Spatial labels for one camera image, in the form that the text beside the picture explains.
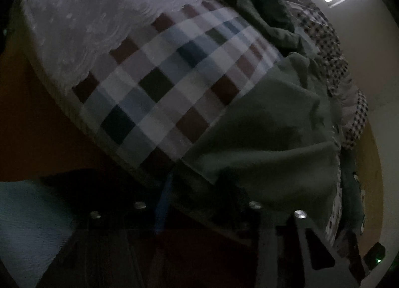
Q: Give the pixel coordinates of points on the small checked cloth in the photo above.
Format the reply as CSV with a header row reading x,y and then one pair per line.
x,y
324,42

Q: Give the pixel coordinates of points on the brown wooden bed side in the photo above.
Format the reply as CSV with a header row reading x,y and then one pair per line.
x,y
37,126

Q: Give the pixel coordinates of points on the white dotted lace cloth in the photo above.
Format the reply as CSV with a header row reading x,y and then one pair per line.
x,y
87,14

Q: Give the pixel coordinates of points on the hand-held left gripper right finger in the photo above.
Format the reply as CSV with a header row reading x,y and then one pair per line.
x,y
265,244

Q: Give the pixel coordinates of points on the teal printed cloth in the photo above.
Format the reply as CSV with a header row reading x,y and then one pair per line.
x,y
352,200

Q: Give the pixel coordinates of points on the light green garment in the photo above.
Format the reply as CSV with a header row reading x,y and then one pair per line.
x,y
274,126

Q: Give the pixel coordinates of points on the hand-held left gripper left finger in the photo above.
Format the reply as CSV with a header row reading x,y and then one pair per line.
x,y
162,204

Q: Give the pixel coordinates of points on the yellow wooden bed board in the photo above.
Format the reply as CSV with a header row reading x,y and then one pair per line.
x,y
372,163

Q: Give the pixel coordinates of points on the large checkered bed sheet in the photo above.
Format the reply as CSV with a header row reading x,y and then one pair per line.
x,y
156,88

